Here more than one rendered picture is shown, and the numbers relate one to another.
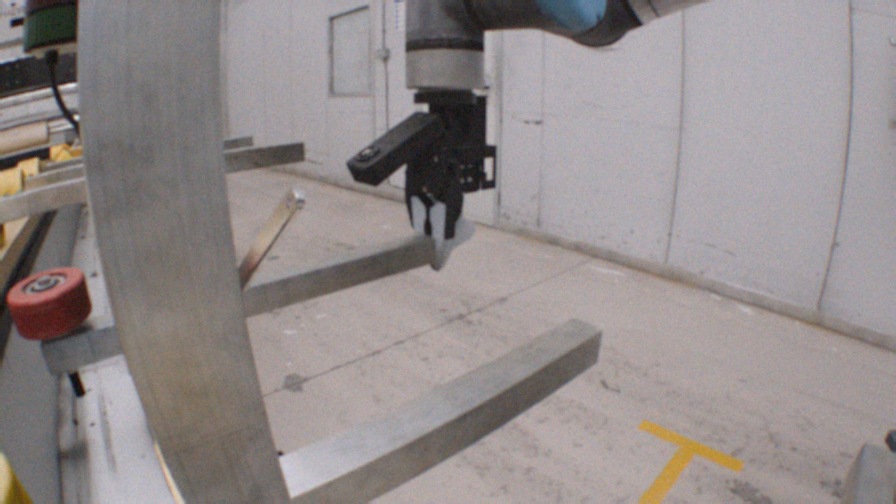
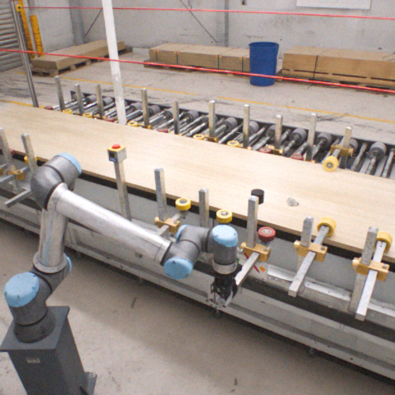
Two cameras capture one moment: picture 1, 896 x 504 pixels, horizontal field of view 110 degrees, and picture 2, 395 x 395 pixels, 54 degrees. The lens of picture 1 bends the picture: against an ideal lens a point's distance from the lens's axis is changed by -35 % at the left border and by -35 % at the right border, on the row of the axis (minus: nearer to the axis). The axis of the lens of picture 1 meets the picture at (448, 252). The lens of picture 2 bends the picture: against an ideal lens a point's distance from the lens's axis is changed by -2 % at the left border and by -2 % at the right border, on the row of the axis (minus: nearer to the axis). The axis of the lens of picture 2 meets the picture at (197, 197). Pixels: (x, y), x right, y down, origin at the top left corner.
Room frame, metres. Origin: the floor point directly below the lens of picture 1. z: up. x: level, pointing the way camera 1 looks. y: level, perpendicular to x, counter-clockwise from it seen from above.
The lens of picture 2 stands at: (1.61, -0.43, 2.04)
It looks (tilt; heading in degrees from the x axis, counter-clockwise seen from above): 31 degrees down; 163
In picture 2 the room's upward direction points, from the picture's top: 2 degrees counter-clockwise
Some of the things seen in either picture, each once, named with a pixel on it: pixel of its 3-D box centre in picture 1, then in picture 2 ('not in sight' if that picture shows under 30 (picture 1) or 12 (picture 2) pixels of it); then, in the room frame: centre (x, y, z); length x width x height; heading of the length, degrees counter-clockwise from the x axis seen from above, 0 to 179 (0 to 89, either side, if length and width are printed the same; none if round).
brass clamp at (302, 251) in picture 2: not in sight; (310, 250); (0.50, 0.42, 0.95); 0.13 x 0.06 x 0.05; 41
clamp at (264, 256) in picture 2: not in sight; (255, 250); (0.31, 0.26, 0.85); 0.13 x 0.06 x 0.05; 41
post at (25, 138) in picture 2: not in sight; (33, 168); (-0.84, -0.75, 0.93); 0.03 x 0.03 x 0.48; 41
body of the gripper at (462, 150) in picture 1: (449, 143); (224, 279); (0.56, 0.00, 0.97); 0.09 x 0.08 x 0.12; 131
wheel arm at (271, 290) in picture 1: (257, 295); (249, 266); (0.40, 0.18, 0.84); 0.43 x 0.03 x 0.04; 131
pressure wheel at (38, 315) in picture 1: (61, 339); (265, 240); (0.26, 0.34, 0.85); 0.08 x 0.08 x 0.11
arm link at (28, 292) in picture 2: not in sight; (26, 296); (0.18, -0.79, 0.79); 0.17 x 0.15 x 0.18; 144
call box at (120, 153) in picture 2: not in sight; (117, 154); (-0.28, -0.26, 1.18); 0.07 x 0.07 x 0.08; 41
